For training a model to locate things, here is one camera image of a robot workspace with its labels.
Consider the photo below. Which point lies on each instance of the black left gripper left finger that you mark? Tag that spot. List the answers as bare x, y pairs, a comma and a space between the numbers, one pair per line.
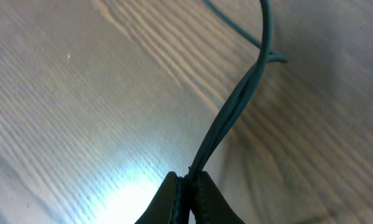
166, 205

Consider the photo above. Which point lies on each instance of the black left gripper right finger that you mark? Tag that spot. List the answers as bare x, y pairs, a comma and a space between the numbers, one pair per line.
209, 206

